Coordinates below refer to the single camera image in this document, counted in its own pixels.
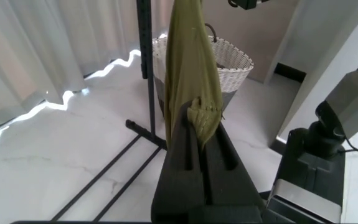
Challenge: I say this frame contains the white laundry basket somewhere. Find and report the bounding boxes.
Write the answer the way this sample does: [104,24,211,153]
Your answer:
[151,23,255,119]

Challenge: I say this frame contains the green shirt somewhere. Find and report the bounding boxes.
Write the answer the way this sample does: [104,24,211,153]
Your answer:
[164,0,224,150]

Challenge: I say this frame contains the white curtain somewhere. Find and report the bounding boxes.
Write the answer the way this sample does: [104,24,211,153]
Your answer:
[0,0,175,149]

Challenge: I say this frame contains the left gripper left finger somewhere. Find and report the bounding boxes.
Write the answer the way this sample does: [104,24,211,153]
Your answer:
[151,100,205,222]

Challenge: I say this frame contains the black clothes rack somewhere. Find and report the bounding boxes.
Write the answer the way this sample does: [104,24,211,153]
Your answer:
[50,0,169,222]

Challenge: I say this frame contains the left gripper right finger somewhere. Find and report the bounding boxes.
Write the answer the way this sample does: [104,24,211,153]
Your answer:
[202,121,265,222]

